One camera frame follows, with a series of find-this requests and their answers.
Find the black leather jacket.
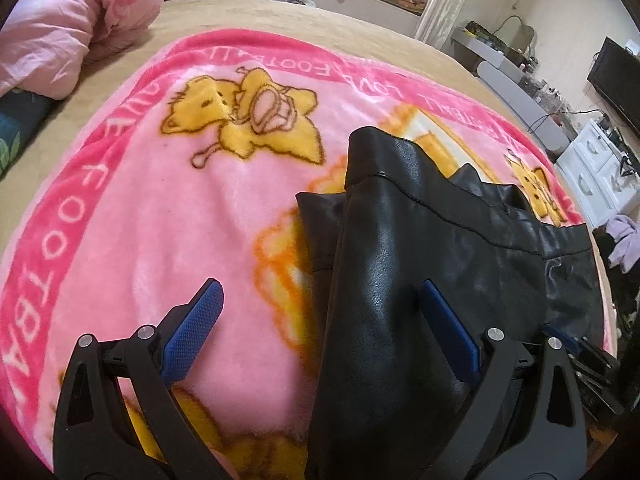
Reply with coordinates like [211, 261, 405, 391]
[295, 126, 608, 480]

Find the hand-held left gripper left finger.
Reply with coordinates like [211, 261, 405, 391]
[52, 277, 226, 480]

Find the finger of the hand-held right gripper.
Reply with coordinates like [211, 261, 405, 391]
[541, 322, 625, 413]

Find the grey cluttered desk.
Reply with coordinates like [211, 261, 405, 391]
[449, 20, 580, 155]

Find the dark floral pillow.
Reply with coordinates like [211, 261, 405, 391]
[0, 89, 57, 182]

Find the sheer white curtain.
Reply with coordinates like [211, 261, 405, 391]
[414, 0, 470, 52]

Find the pink printed blanket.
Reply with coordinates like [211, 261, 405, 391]
[0, 30, 620, 480]

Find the person's left hand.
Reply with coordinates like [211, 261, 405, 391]
[209, 447, 242, 480]

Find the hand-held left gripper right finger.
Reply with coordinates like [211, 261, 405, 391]
[420, 279, 590, 480]

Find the chair with looped back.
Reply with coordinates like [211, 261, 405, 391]
[499, 14, 539, 62]

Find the pink quilt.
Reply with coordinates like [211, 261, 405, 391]
[0, 0, 173, 102]

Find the white window seat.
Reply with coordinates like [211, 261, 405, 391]
[287, 0, 427, 42]

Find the purple garment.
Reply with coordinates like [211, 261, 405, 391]
[604, 214, 640, 275]

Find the bed with beige sheet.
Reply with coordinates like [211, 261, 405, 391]
[0, 0, 625, 361]

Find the black television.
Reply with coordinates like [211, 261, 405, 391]
[586, 36, 640, 137]

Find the white dresser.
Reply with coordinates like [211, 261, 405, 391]
[554, 119, 640, 232]

